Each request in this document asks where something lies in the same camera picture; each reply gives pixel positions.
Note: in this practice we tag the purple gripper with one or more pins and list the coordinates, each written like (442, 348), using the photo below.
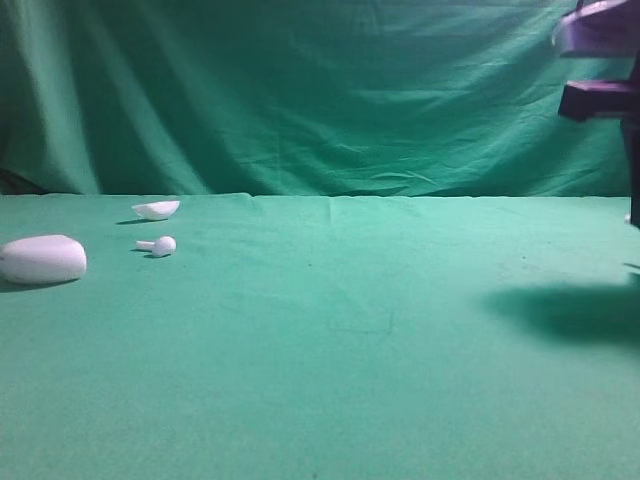
(604, 30)

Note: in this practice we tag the white earbud case lid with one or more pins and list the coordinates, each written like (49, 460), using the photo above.
(156, 211)

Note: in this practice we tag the white earbud near lid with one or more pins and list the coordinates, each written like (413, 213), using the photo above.
(161, 247)

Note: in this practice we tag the white earbud case base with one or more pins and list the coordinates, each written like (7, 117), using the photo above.
(40, 260)

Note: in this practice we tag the green backdrop cloth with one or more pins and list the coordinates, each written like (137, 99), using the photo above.
(335, 98)

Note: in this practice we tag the green table cloth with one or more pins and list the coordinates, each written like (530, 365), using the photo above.
(327, 338)

